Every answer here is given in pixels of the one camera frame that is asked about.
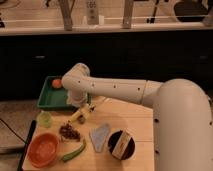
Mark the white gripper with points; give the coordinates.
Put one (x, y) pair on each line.
(76, 99)

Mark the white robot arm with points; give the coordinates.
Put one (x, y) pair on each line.
(182, 116)

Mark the light green plastic cup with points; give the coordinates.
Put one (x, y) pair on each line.
(44, 119)

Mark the orange fruit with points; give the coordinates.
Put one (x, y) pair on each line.
(56, 83)

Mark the green plastic tray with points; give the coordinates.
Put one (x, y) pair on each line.
(51, 99)

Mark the brown grape bunch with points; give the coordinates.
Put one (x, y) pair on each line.
(67, 132)

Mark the light blue cloth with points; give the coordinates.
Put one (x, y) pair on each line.
(98, 137)

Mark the black round container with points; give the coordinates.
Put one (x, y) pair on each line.
(121, 145)

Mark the orange plastic bowl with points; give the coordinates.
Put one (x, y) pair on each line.
(43, 150)

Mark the white remote control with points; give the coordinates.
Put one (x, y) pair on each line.
(92, 12)

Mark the black office chair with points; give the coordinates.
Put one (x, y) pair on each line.
(190, 10)

